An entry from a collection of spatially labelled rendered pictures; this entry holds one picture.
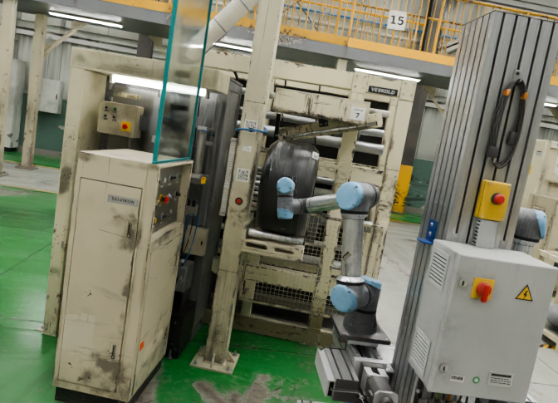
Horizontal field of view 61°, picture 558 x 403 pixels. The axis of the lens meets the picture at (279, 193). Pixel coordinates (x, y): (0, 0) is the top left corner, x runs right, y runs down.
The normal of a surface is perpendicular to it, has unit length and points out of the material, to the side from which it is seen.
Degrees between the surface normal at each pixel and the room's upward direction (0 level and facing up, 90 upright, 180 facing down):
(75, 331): 90
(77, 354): 89
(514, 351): 90
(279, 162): 57
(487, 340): 90
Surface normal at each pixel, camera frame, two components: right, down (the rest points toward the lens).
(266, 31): -0.11, 0.11
